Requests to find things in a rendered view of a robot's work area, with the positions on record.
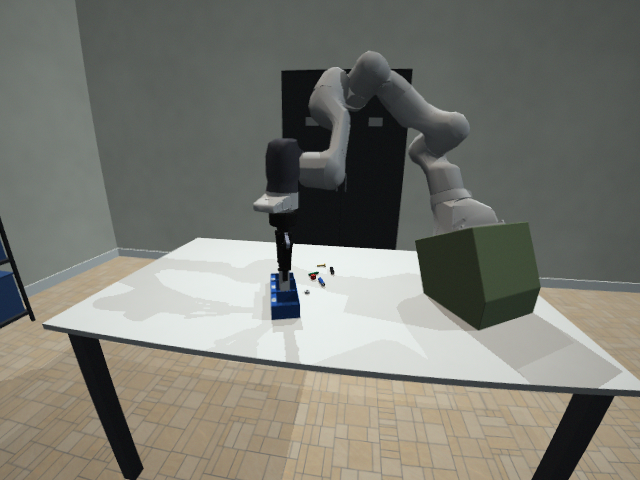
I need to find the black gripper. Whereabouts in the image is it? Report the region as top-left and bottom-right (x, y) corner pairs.
(269, 211), (297, 292)

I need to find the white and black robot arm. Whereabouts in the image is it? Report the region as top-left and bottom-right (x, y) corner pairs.
(253, 51), (506, 236)

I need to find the blue rack of labelled bins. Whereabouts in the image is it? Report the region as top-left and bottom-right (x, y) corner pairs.
(271, 272), (300, 320)

